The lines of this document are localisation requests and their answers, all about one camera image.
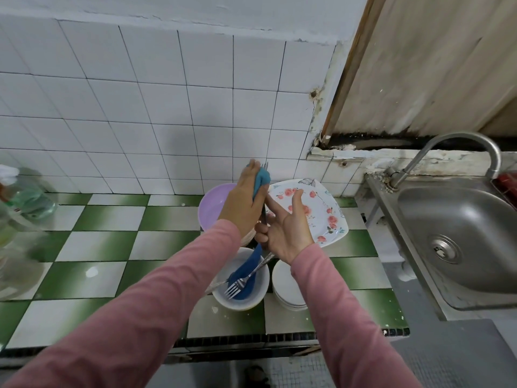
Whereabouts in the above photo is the person's left hand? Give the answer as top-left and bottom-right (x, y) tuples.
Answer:
(218, 160), (271, 239)

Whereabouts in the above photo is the person's right hand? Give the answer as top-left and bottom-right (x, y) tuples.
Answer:
(255, 188), (315, 264)

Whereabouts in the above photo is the purple plastic bowl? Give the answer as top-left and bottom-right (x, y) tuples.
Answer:
(198, 182), (258, 247)

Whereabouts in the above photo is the blue cleaning cloth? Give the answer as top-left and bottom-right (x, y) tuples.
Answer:
(252, 164), (273, 203)

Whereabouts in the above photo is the stack of floral plates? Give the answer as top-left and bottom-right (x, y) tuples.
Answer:
(265, 178), (350, 248)

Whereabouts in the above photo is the stack of white saucers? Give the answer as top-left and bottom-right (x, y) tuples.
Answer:
(270, 259), (310, 311)

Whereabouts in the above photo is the blue rice paddle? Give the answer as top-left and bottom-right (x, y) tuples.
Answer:
(226, 243), (265, 301)

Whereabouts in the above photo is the white bowl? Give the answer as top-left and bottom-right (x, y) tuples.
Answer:
(212, 246), (271, 311)

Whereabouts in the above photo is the person's right forearm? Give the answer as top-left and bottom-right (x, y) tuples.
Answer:
(291, 242), (421, 388)

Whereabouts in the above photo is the person's left forearm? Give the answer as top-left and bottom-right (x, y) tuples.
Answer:
(0, 219), (243, 388)

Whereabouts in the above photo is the green checkered tile countertop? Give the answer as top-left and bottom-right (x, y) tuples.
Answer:
(0, 192), (409, 356)

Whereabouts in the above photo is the person's right leg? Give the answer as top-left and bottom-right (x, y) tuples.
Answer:
(244, 363), (271, 388)

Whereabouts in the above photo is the stainless steel sink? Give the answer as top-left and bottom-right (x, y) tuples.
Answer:
(355, 172), (517, 320)

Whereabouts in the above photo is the chrome faucet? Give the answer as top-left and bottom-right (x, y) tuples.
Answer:
(386, 130), (504, 191)

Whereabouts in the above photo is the clear bottle with green liquid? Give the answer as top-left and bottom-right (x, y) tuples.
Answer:
(0, 164), (58, 223)

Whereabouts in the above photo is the red plastic cutlery cup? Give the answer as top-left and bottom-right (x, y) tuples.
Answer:
(494, 169), (517, 209)

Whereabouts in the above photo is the weathered wooden board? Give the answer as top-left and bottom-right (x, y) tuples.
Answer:
(322, 0), (517, 150)

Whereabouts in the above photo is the large clear plastic bottle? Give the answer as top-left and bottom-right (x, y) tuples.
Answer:
(0, 202), (43, 300)

